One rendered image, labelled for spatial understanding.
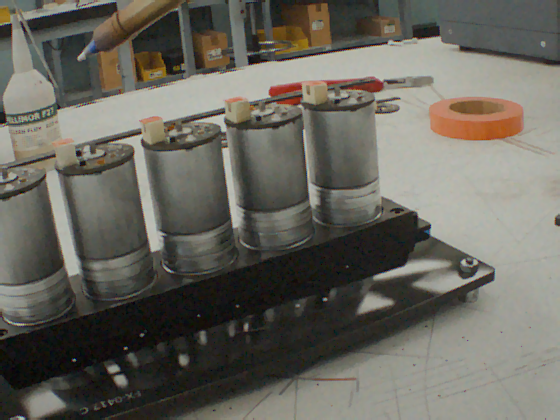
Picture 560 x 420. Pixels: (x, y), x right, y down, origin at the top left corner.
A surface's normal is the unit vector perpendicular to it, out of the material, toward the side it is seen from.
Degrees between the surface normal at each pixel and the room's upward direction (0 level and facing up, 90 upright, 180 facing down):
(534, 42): 90
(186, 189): 90
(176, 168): 90
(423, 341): 0
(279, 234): 90
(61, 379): 0
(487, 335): 0
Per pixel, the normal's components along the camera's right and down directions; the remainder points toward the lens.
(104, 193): 0.35, 0.32
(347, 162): 0.10, 0.36
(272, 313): -0.10, -0.92
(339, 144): -0.16, 0.38
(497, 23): -0.84, 0.28
